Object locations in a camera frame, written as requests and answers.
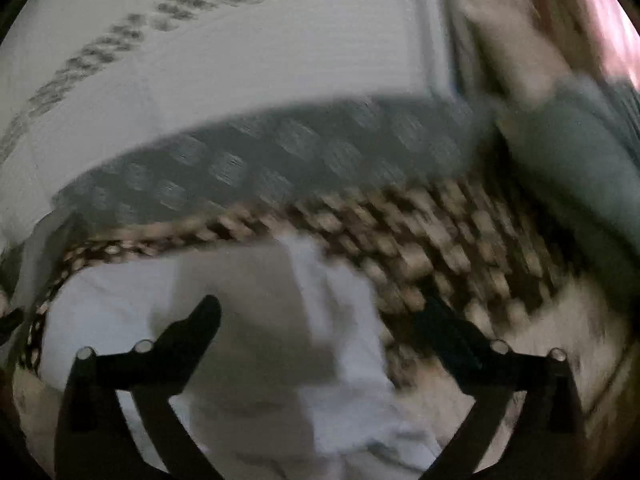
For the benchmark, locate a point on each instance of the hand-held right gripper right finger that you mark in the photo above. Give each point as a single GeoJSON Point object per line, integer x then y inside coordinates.
{"type": "Point", "coordinates": [450, 335]}

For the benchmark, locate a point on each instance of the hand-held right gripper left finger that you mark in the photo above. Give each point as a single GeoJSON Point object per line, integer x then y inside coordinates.
{"type": "Point", "coordinates": [192, 330]}

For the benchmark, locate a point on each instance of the large white garment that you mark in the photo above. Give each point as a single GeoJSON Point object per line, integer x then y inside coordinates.
{"type": "Point", "coordinates": [340, 410]}

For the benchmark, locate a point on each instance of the brown floral blanket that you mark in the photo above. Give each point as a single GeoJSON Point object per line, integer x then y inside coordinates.
{"type": "Point", "coordinates": [450, 240]}

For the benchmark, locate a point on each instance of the grey cushion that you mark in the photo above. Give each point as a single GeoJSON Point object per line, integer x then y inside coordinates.
{"type": "Point", "coordinates": [575, 170]}

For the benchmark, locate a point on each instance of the grey patterned sofa back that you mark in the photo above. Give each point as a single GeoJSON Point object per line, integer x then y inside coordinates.
{"type": "Point", "coordinates": [300, 150]}

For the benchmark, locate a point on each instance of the white louvred wardrobe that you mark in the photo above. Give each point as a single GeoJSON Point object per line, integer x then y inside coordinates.
{"type": "Point", "coordinates": [250, 60]}

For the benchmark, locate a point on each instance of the beige fuzzy blanket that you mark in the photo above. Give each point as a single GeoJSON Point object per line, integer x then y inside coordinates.
{"type": "Point", "coordinates": [505, 35]}

